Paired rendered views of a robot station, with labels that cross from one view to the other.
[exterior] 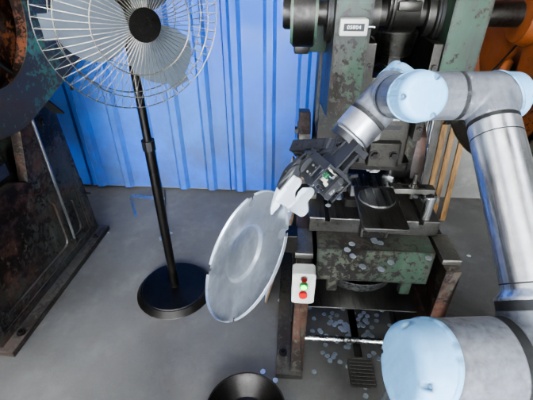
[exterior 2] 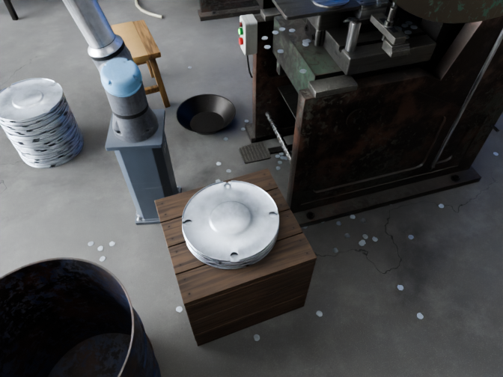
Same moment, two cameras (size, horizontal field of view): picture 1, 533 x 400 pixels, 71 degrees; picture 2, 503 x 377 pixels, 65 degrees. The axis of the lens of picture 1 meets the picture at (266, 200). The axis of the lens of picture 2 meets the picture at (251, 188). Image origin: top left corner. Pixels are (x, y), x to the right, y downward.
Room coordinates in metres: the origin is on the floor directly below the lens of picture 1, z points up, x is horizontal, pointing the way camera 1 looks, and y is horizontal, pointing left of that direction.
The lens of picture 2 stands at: (0.38, -1.47, 1.36)
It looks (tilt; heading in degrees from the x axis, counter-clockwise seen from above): 51 degrees down; 69
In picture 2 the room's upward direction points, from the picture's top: straight up
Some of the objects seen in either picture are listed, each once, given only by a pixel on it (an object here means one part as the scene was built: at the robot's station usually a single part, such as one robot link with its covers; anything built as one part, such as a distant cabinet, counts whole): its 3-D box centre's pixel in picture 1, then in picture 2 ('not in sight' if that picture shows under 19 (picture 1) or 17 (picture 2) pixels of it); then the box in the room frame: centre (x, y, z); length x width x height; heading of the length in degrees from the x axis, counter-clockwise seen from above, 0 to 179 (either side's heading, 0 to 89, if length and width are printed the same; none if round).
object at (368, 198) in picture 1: (376, 221); (313, 19); (1.01, -0.37, 0.72); 0.25 x 0.14 x 0.14; 176
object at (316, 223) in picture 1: (366, 203); (358, 24); (1.19, -0.38, 0.68); 0.45 x 0.30 x 0.06; 86
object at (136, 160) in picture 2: not in sight; (149, 170); (0.37, -0.37, 0.23); 0.19 x 0.19 x 0.45; 74
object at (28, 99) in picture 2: not in sight; (28, 98); (-0.03, 0.17, 0.29); 0.29 x 0.29 x 0.01
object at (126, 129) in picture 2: not in sight; (132, 116); (0.37, -0.37, 0.50); 0.15 x 0.15 x 0.10
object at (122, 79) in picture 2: not in sight; (123, 85); (0.37, -0.36, 0.62); 0.13 x 0.12 x 0.14; 92
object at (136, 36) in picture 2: not in sight; (135, 69); (0.45, 0.43, 0.16); 0.34 x 0.24 x 0.34; 92
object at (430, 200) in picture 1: (427, 206); (352, 34); (1.05, -0.55, 0.75); 0.03 x 0.03 x 0.10; 86
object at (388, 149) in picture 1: (385, 116); not in sight; (1.15, -0.38, 1.04); 0.17 x 0.15 x 0.30; 176
